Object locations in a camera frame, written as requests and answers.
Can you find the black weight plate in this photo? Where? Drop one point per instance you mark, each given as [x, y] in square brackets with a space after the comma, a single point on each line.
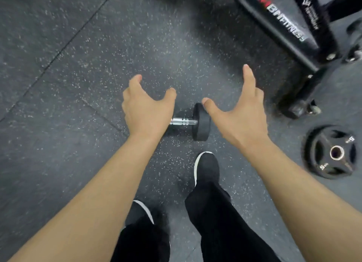
[322, 154]

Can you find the person's left forearm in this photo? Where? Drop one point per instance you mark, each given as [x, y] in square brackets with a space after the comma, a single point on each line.
[93, 202]

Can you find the black gym machine frame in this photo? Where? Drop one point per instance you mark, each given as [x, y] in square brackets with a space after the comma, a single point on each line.
[285, 24]

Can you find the person's right thumb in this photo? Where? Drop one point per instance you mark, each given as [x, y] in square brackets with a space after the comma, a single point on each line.
[212, 106]

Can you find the black right shoe white sole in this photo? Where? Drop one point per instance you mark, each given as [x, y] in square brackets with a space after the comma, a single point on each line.
[207, 168]

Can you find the person's right hand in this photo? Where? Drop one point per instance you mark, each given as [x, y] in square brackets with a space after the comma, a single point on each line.
[243, 123]

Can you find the person's right forearm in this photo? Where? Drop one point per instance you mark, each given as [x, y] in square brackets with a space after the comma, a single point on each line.
[305, 202]

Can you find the person's left thumb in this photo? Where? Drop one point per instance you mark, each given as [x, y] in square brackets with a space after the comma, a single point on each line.
[168, 97]

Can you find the person's left hand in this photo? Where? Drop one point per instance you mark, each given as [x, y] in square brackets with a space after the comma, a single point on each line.
[144, 114]

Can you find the black shoe white sole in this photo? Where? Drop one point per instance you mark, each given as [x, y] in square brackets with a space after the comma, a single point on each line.
[138, 210]
[207, 168]

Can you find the black trousers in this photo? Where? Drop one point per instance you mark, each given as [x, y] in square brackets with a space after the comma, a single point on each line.
[223, 227]

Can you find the black round weight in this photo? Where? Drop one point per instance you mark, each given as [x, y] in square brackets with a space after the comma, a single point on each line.
[355, 41]

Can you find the black left shoe white sole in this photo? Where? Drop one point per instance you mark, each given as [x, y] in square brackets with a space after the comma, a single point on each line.
[138, 210]

